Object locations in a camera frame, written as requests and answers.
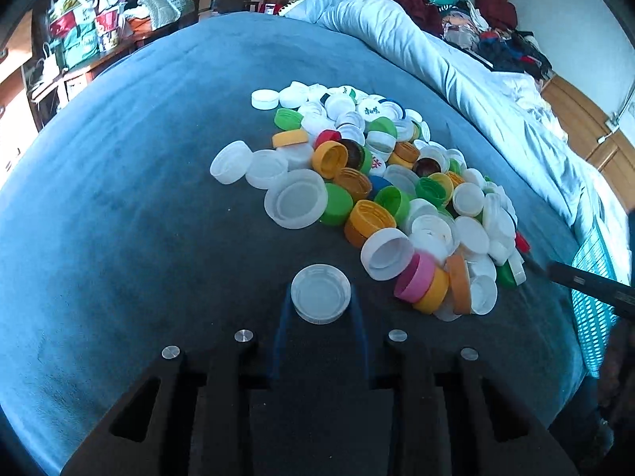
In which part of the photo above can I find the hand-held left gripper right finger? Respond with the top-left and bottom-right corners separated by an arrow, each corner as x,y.
350,285 -> 581,476

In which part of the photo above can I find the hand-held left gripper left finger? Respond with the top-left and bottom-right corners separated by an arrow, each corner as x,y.
60,282 -> 294,476

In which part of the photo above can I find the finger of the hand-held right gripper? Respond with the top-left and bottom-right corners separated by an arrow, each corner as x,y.
546,260 -> 635,321

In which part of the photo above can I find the teal woven plastic basket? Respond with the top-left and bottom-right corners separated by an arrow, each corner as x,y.
570,208 -> 635,378

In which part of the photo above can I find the wide white bottle cap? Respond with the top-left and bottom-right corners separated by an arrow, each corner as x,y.
290,264 -> 352,324

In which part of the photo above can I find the pile of mixed bottle caps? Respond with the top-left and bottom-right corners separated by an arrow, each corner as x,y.
209,81 -> 531,322

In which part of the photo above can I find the wooden headboard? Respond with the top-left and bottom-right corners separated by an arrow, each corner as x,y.
541,74 -> 635,209

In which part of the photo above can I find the white quilt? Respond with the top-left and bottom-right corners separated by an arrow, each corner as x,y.
285,0 -> 634,278

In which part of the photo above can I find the heap of clothes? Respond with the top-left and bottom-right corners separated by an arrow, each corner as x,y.
360,0 -> 554,81

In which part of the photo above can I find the cluttered wooden shelf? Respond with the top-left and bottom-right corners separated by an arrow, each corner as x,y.
0,0 -> 200,127

